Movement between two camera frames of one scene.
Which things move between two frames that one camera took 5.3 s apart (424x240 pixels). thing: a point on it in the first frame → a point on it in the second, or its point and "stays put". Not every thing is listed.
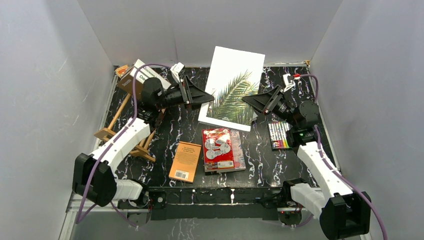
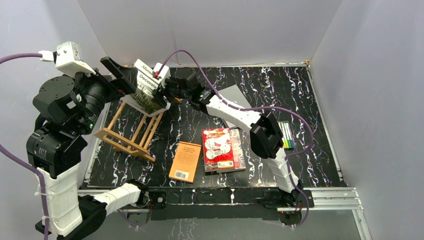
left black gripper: (187, 95) → (117, 82)
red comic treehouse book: (217, 149) stays put
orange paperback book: (185, 162) stays put
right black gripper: (264, 102) → (159, 96)
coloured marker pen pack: (278, 131) stays put
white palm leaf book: (234, 74) → (146, 105)
